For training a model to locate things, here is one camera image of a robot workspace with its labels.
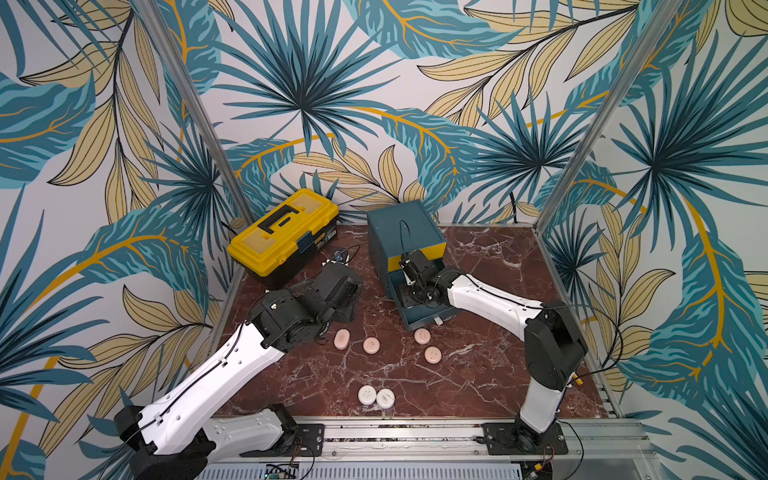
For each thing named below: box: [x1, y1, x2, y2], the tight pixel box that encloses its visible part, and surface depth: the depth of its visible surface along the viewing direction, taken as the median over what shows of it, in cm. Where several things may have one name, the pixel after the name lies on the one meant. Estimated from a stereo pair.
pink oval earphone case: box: [333, 328, 351, 351], surface depth 90 cm
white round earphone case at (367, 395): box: [358, 385, 377, 406], surface depth 81 cm
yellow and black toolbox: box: [227, 188, 340, 289], surface depth 96 cm
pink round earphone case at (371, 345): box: [362, 336, 381, 355], surface depth 90 cm
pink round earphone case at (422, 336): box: [414, 327, 431, 345], surface depth 91 cm
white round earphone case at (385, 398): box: [376, 388, 396, 409], surface depth 80 cm
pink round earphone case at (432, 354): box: [423, 345, 443, 365], surface depth 88 cm
